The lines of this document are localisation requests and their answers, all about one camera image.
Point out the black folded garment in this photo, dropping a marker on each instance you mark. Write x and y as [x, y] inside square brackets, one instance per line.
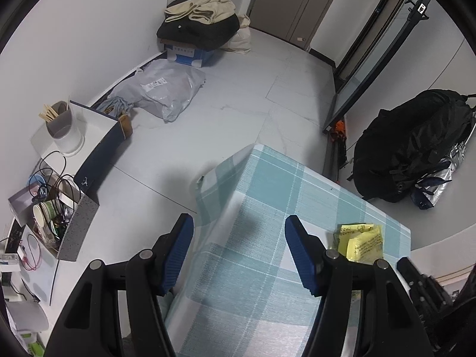
[197, 31]

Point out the white blue cardboard box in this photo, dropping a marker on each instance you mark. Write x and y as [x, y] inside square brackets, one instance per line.
[189, 55]

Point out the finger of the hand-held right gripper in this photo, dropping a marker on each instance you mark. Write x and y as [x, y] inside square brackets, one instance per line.
[424, 290]

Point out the yellow snack packet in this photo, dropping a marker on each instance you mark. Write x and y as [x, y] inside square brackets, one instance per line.
[362, 245]

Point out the grey plastic mailer bag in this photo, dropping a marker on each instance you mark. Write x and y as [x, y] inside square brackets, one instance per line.
[167, 89]

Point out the white tote bag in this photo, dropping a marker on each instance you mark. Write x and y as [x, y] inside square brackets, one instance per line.
[240, 37]

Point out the beige folded cloth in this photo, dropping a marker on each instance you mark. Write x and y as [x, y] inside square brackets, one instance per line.
[204, 9]

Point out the white navy flat box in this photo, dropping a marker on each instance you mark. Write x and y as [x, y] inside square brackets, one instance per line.
[96, 134]

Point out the bundle of wooden chopsticks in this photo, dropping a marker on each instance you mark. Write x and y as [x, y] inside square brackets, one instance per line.
[50, 113]

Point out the white round appliance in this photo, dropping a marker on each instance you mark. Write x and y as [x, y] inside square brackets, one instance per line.
[28, 316]

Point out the grey blue crumpled cloth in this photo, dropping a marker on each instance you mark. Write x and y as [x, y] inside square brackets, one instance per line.
[115, 106]

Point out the brown cardboard flap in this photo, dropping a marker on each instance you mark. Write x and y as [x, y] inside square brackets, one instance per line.
[126, 126]

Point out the stack of paper cups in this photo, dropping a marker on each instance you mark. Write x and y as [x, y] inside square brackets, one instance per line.
[44, 214]

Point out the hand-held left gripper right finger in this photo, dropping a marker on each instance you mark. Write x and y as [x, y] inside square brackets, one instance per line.
[302, 254]

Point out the white plastic cup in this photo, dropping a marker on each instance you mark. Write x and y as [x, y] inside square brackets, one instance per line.
[68, 134]

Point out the blue tape roll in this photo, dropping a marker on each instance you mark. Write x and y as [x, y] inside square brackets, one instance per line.
[36, 184]

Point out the black framed glass door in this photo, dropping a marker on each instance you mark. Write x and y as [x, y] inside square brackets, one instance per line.
[375, 37]

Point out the teal checked tablecloth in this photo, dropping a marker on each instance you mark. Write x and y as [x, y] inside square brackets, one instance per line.
[260, 212]

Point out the grey room door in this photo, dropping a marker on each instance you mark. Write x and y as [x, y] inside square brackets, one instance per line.
[290, 3]

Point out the black backpack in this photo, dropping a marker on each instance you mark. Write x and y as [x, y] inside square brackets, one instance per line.
[409, 145]

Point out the silver foil bag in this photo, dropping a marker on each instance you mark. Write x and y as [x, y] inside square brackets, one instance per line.
[446, 167]

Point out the grey speckled open box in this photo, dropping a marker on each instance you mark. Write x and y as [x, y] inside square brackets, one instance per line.
[78, 227]

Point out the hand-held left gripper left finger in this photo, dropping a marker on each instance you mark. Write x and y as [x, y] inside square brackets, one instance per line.
[178, 249]

